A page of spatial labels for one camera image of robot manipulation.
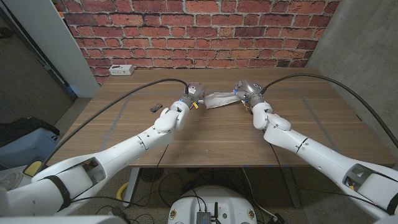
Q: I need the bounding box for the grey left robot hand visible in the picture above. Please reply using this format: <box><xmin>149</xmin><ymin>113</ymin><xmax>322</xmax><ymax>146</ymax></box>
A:
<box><xmin>179</xmin><ymin>82</ymin><xmax>206</xmax><ymax>108</ymax></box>

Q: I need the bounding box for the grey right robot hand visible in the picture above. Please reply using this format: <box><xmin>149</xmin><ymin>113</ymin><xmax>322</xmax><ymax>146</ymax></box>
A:
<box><xmin>233</xmin><ymin>79</ymin><xmax>266</xmax><ymax>106</ymax></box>

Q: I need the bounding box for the white tissue sheet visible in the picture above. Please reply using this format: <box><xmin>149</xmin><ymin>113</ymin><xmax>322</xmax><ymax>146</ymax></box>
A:
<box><xmin>204</xmin><ymin>91</ymin><xmax>242</xmax><ymax>110</ymax></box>

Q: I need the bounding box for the red brick printed backdrop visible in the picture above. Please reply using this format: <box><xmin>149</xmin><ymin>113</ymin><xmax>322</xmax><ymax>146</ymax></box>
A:
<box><xmin>55</xmin><ymin>0</ymin><xmax>341</xmax><ymax>86</ymax></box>

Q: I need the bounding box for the white power strip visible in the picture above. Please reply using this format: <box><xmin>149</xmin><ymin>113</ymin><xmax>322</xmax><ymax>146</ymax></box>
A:
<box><xmin>108</xmin><ymin>64</ymin><xmax>135</xmax><ymax>77</ymax></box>

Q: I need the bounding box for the round black fan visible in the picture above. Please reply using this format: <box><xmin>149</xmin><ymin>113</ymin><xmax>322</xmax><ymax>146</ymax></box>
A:
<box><xmin>139</xmin><ymin>167</ymin><xmax>165</xmax><ymax>184</ymax></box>

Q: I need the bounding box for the grey table leg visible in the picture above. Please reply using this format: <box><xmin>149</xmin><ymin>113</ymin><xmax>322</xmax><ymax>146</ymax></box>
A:
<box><xmin>281</xmin><ymin>166</ymin><xmax>302</xmax><ymax>208</ymax></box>

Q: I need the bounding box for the white robot torso base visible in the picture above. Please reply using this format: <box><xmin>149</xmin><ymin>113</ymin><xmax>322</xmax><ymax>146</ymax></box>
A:
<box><xmin>167</xmin><ymin>185</ymin><xmax>257</xmax><ymax>224</ymax></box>

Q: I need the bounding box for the white table leg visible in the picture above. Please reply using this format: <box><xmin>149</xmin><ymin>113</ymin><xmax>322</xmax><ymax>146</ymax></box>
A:
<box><xmin>123</xmin><ymin>167</ymin><xmax>141</xmax><ymax>207</ymax></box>

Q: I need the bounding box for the small grey electronics box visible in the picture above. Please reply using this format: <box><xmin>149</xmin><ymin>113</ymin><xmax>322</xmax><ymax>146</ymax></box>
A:
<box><xmin>195</xmin><ymin>210</ymin><xmax>212</xmax><ymax>224</ymax></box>

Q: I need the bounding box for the blue grey storage bin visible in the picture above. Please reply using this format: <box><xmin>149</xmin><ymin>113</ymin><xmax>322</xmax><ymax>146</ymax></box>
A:
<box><xmin>0</xmin><ymin>127</ymin><xmax>62</xmax><ymax>170</ymax></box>

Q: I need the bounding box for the black bag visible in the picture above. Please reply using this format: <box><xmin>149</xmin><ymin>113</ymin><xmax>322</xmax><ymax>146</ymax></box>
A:
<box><xmin>0</xmin><ymin>116</ymin><xmax>60</xmax><ymax>147</ymax></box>

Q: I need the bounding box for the black object with yellow pads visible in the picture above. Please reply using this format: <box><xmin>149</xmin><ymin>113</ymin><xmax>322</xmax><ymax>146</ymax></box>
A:
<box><xmin>23</xmin><ymin>160</ymin><xmax>44</xmax><ymax>177</ymax></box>

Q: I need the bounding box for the white round fan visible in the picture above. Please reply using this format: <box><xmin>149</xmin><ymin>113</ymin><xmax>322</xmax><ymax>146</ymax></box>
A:
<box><xmin>0</xmin><ymin>172</ymin><xmax>24</xmax><ymax>191</ymax></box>

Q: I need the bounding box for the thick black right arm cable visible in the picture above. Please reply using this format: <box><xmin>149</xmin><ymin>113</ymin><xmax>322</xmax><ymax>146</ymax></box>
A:
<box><xmin>259</xmin><ymin>73</ymin><xmax>398</xmax><ymax>149</ymax></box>

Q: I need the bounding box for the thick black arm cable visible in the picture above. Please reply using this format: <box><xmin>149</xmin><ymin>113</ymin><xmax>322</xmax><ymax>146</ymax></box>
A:
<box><xmin>35</xmin><ymin>78</ymin><xmax>190</xmax><ymax>174</ymax></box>
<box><xmin>259</xmin><ymin>73</ymin><xmax>398</xmax><ymax>149</ymax></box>

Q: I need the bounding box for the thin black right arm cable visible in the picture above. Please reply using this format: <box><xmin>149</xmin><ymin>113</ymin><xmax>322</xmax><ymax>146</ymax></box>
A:
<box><xmin>269</xmin><ymin>142</ymin><xmax>391</xmax><ymax>214</ymax></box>

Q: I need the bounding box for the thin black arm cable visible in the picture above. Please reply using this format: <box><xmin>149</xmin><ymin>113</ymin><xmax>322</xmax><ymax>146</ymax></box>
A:
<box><xmin>269</xmin><ymin>142</ymin><xmax>391</xmax><ymax>214</ymax></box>
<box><xmin>155</xmin><ymin>143</ymin><xmax>170</xmax><ymax>170</ymax></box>

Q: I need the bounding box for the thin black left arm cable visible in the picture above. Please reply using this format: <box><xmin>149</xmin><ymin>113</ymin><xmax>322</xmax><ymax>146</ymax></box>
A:
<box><xmin>155</xmin><ymin>143</ymin><xmax>170</xmax><ymax>170</ymax></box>

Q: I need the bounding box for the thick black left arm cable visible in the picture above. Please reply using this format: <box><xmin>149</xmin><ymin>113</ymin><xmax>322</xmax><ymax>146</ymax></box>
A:
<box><xmin>35</xmin><ymin>78</ymin><xmax>190</xmax><ymax>174</ymax></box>

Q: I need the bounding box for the white floor cable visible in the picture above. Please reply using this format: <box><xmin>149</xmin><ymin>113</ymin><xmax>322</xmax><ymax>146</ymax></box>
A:
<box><xmin>241</xmin><ymin>167</ymin><xmax>277</xmax><ymax>220</ymax></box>

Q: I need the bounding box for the yellow hose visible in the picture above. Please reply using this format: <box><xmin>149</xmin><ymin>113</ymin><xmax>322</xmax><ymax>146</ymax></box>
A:
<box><xmin>116</xmin><ymin>182</ymin><xmax>129</xmax><ymax>202</ymax></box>

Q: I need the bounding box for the white wall panel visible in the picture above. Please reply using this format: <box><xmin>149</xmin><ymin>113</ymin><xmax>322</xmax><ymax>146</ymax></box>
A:
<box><xmin>2</xmin><ymin>0</ymin><xmax>100</xmax><ymax>99</ymax></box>

